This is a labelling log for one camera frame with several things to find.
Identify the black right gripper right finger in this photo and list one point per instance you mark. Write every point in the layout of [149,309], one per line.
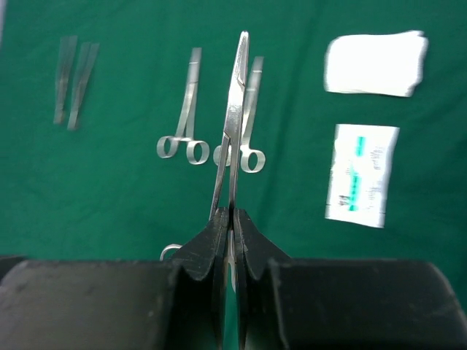
[255,257]

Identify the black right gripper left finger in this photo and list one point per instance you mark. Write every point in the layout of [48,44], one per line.
[198,308]

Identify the steel surgical forceps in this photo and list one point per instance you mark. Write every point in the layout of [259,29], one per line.
[252,160]

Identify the steel surgical scissors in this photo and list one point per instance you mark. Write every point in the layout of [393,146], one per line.
[197,151]

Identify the white gauze packet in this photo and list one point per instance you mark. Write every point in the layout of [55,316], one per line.
[360,173]

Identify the dark green surgical cloth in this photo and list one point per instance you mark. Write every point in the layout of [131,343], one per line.
[101,190]

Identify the white gauze pad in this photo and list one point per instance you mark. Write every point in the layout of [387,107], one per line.
[389,64]

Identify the thin steel tweezers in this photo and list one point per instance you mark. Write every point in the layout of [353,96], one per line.
[65,61]
[85,64]

